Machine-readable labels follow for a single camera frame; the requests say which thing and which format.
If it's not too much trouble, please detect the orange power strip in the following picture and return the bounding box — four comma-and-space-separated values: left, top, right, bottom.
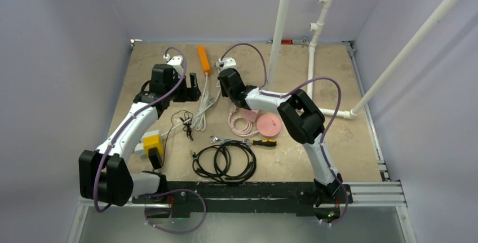
198, 45, 211, 75

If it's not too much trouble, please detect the pink socket cable with plug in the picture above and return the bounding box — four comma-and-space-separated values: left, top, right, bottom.
228, 105, 260, 138

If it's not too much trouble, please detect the yellow cube power socket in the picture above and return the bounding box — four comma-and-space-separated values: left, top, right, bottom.
143, 134, 164, 158

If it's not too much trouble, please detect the black power adapter brick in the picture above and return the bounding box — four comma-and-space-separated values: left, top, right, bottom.
147, 147, 163, 170

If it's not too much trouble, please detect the white power strip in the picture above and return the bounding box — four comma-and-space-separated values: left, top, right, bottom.
134, 130, 163, 156

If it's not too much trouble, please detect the pink cube power socket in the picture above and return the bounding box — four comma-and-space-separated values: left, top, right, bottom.
240, 109, 259, 122

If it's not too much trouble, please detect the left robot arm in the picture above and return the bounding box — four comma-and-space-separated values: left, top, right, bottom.
78, 63, 201, 206

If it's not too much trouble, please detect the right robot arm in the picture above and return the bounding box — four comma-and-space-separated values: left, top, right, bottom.
218, 68, 343, 202

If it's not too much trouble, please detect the silver open end wrench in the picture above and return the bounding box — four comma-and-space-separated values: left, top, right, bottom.
210, 135, 252, 147

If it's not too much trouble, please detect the red clamp at table edge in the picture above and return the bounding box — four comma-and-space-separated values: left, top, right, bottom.
281, 39, 293, 45

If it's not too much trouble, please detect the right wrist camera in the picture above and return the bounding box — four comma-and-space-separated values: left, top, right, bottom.
215, 57, 237, 72

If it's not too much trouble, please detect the thin black adapter cable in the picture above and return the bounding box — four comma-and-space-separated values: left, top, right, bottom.
162, 109, 195, 156

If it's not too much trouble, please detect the white bundled power cable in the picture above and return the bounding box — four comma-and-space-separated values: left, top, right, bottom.
164, 72, 222, 132

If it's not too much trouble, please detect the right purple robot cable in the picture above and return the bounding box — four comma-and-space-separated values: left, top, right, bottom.
219, 43, 350, 227

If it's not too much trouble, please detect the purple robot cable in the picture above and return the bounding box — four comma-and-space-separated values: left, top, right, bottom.
92, 47, 207, 235
219, 43, 350, 227

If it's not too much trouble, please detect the yellow black handled screwdriver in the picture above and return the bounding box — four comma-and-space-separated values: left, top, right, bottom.
242, 139, 277, 147

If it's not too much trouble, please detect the black coiled cable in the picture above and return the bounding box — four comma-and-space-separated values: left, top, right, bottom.
191, 140, 258, 184

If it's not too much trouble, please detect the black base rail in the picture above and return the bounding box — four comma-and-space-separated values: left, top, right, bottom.
132, 181, 353, 220

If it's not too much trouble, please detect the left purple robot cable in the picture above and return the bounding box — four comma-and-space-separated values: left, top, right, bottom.
92, 47, 207, 235

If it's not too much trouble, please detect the white pvc pipe frame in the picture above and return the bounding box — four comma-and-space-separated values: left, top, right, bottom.
265, 0, 478, 120

